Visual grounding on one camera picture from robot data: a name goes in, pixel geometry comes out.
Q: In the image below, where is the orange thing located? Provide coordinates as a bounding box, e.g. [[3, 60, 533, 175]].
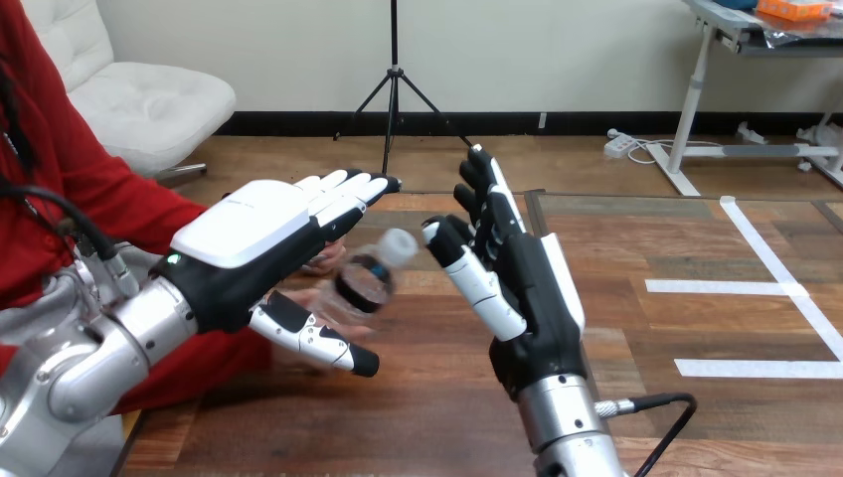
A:
[[755, 0, 835, 22]]

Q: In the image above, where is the white desk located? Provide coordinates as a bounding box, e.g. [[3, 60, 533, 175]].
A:
[[645, 0, 843, 198]]

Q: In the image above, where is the person's body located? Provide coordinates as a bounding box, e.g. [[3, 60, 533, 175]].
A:
[[0, 0, 199, 378]]

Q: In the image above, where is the tangle of cables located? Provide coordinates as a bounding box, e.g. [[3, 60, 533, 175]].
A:
[[626, 136, 726, 167]]

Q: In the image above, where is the person's hand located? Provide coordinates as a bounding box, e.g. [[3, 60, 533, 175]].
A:
[[276, 238, 374, 344]]

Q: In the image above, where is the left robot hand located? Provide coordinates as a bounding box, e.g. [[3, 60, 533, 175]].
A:
[[149, 169, 402, 380]]

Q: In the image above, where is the black cable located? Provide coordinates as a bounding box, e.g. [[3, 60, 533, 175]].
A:
[[594, 393, 699, 477], [0, 183, 141, 299]]

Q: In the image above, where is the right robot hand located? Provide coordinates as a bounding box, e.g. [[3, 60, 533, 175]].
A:
[[421, 144, 590, 400]]

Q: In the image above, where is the white cushioned chair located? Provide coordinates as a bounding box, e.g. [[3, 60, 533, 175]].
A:
[[21, 0, 238, 190]]

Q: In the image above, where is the white power strip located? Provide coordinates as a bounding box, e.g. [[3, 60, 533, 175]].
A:
[[602, 128, 638, 160]]

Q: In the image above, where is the clear water bottle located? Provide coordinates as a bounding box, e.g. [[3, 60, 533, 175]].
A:
[[314, 228, 421, 331]]

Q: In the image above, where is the black tripod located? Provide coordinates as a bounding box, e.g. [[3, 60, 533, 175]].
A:
[[332, 0, 475, 177]]

